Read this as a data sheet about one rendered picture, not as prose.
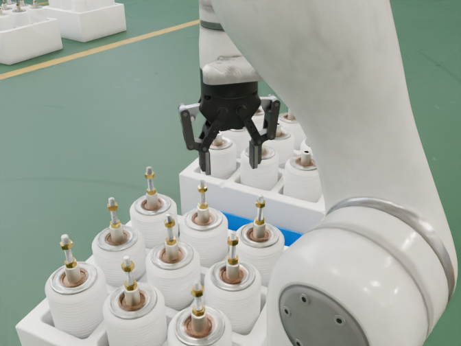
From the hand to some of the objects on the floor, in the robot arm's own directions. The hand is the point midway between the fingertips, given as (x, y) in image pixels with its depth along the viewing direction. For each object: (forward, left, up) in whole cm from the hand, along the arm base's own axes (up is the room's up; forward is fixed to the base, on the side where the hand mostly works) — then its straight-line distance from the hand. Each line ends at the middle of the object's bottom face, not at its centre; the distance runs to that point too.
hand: (230, 161), depth 66 cm
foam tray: (+22, -51, -47) cm, 72 cm away
